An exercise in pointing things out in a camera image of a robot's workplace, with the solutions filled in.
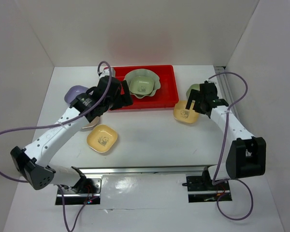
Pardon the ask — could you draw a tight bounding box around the green panda plate back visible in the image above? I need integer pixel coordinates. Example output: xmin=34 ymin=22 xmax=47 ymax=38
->
xmin=186 ymin=84 xmax=200 ymax=99

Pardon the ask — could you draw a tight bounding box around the brown square plate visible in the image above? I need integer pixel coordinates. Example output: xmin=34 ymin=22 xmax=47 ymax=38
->
xmin=82 ymin=116 xmax=100 ymax=130

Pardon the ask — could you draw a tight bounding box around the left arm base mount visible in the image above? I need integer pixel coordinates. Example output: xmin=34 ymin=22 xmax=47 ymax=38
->
xmin=55 ymin=176 xmax=102 ymax=205

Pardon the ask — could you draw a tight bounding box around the purple square plate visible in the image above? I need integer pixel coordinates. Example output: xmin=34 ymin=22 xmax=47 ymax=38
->
xmin=64 ymin=85 xmax=88 ymax=104

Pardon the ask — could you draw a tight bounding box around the green panda plate front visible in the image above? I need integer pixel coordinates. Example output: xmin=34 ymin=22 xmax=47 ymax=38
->
xmin=129 ymin=76 xmax=155 ymax=95

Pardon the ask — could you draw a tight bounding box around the green panda plate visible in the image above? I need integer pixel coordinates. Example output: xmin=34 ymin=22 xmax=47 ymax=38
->
xmin=186 ymin=84 xmax=200 ymax=99
xmin=129 ymin=76 xmax=155 ymax=95

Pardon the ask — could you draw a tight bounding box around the aluminium rail front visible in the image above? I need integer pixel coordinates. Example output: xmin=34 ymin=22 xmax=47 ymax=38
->
xmin=79 ymin=165 xmax=216 ymax=175

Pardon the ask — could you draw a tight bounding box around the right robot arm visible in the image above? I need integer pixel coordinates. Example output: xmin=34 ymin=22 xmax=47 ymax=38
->
xmin=186 ymin=81 xmax=266 ymax=189

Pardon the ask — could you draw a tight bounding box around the large green scalloped bowl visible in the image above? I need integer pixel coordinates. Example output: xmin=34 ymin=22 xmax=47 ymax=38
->
xmin=124 ymin=69 xmax=161 ymax=99

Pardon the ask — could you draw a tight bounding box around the yellow panda plate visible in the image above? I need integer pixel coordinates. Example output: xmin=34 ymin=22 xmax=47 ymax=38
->
xmin=87 ymin=125 xmax=118 ymax=153
xmin=173 ymin=101 xmax=200 ymax=124

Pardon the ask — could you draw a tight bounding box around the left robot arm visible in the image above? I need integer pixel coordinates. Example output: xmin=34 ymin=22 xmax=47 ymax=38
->
xmin=11 ymin=75 xmax=133 ymax=193

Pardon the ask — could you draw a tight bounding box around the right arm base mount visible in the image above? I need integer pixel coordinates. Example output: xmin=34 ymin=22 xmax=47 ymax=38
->
xmin=182 ymin=176 xmax=232 ymax=203

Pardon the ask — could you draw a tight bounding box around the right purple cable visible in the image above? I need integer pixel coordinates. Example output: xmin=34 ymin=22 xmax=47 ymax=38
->
xmin=206 ymin=72 xmax=254 ymax=221

